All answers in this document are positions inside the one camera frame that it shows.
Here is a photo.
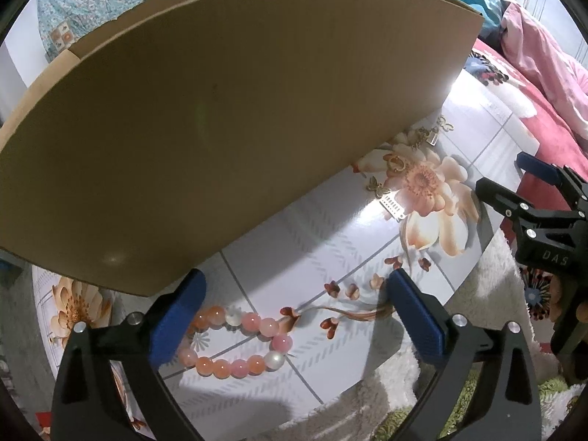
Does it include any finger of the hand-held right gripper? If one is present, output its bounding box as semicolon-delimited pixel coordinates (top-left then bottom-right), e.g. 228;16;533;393
475;177;545;223
515;151;588;213

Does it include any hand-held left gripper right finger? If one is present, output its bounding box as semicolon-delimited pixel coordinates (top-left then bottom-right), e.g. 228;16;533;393
387;269;543;441

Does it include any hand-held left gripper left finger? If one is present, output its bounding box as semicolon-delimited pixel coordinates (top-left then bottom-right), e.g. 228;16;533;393
50;269;207;441

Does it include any pink orange bead bracelet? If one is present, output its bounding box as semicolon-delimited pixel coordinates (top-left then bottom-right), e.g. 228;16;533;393
177;305;295;380

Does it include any gold butterfly hair clip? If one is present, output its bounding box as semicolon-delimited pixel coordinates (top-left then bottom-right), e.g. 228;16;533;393
366;177;407;223

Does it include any brown cardboard box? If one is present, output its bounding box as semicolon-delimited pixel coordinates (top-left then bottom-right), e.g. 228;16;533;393
0;0;484;297

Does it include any red floral bed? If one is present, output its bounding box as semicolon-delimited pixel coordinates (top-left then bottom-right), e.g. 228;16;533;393
464;37;588;354

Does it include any pink blanket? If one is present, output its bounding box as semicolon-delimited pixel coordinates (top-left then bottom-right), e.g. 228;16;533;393
500;2;588;141

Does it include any floral print table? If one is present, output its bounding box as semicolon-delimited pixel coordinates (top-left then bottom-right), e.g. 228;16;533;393
32;62;538;441

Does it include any green shaggy rug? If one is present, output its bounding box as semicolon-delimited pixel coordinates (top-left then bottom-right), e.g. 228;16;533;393
372;377;584;441

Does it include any orange checkered cloth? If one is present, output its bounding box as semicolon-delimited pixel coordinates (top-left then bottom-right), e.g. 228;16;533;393
48;21;79;56

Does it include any teal patterned wall cloth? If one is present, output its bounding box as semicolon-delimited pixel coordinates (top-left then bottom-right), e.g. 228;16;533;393
37;0;194;62

